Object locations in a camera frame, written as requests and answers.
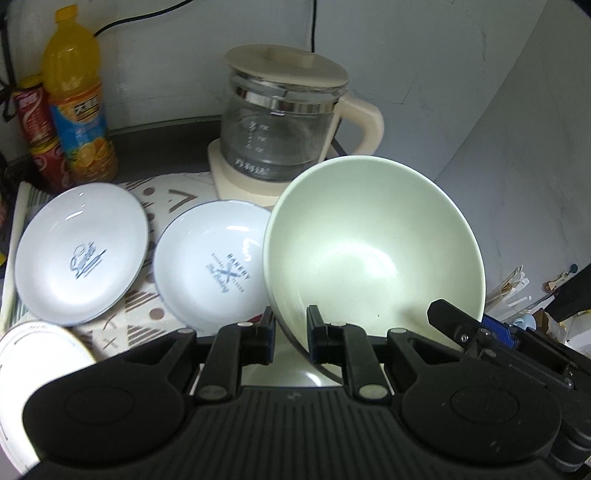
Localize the orange juice bottle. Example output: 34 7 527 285
41 4 118 183

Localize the glass electric kettle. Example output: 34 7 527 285
219 45 385 174

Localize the white plate crossed print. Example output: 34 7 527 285
152 199 278 337

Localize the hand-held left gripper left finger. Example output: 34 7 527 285
122 307 278 402

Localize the pale green bowl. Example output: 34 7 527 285
262 156 486 388

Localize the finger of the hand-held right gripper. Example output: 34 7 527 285
480 315 578 370
427 299 490 358

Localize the bundle of white straws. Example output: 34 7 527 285
485 265 532 315

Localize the cardboard box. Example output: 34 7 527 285
531 309 591 356

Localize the red drink can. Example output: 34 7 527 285
11 76 58 148
30 138 75 192

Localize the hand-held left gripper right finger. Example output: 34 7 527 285
306 304 462 402

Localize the dark object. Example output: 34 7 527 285
549 263 591 324

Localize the patterned fringed table cloth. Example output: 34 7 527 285
0 171 278 365

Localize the white plate script print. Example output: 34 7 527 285
14 182 151 328

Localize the white bowl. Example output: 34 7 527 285
0 320 98 476

